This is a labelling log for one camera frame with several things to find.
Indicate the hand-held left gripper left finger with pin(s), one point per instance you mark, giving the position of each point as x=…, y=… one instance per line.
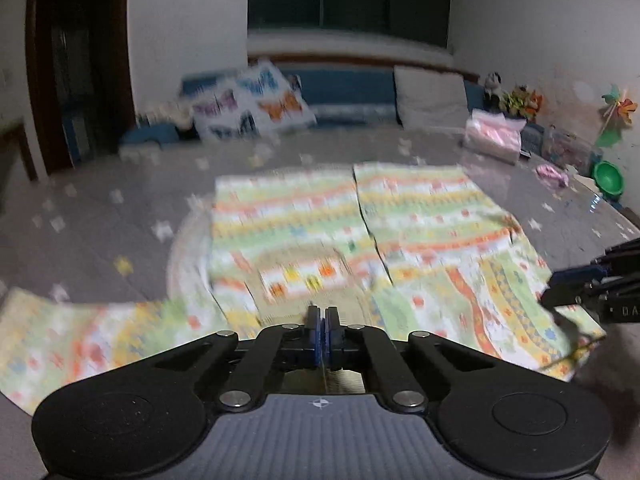
x=313, y=332

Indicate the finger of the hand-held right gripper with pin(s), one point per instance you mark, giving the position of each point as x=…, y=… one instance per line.
x=565, y=296
x=571, y=276

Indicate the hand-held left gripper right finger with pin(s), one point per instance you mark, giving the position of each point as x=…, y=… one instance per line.
x=331, y=332

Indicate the pastel patterned garment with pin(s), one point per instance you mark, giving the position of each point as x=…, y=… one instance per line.
x=425, y=220

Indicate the small pink cloth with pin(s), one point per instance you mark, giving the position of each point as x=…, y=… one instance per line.
x=552, y=174

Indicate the green plastic bowl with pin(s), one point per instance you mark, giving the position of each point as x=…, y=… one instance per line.
x=610, y=179

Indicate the clear plastic box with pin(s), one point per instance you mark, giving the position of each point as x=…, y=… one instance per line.
x=570, y=147

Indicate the pink cloth in clear bag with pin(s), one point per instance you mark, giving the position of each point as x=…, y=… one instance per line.
x=492, y=132

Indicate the colourful pinwheel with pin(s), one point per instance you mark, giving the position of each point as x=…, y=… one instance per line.
x=619, y=107

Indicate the orange plush toy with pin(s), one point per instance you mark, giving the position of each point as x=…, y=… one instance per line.
x=522, y=101

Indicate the panda plush toy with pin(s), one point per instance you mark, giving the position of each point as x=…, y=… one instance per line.
x=492, y=87

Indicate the white pillow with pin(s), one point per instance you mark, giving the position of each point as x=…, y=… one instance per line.
x=431, y=97

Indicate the butterfly print pillow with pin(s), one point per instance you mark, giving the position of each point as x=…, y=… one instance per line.
x=255, y=102

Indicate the blue padded headboard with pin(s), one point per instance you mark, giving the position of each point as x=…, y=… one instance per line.
x=345, y=92

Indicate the grey star-print bed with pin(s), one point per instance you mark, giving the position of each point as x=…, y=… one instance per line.
x=100, y=210

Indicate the white lace cloth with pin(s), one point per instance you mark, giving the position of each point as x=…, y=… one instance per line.
x=167, y=114

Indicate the dark wooden door frame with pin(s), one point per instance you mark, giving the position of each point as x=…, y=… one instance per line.
x=75, y=60

